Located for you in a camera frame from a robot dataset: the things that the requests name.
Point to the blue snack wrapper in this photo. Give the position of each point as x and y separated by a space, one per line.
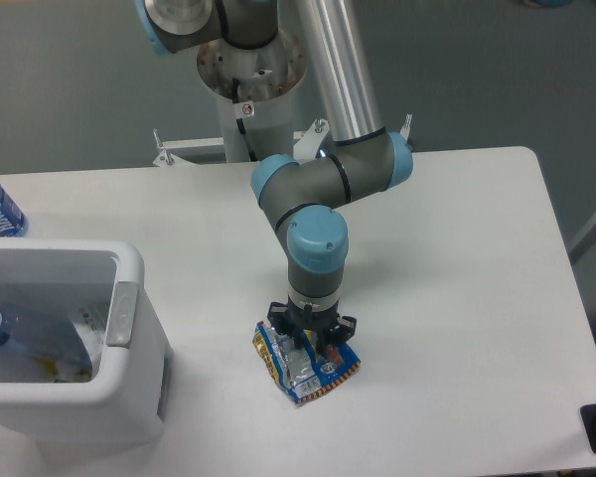
303 373

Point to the crushed clear plastic bottle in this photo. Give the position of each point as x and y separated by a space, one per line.
38 335

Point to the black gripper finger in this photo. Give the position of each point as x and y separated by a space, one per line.
336 334
279 317

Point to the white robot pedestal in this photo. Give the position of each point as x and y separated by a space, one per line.
255 93

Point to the white trash can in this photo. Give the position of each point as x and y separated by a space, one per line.
99 286

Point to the white pedestal foot bracket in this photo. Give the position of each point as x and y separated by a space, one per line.
200 151

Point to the yellow white trash in bin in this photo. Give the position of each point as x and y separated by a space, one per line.
63 372

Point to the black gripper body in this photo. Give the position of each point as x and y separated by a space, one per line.
324 321

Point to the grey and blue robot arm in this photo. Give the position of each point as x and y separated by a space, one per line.
301 200

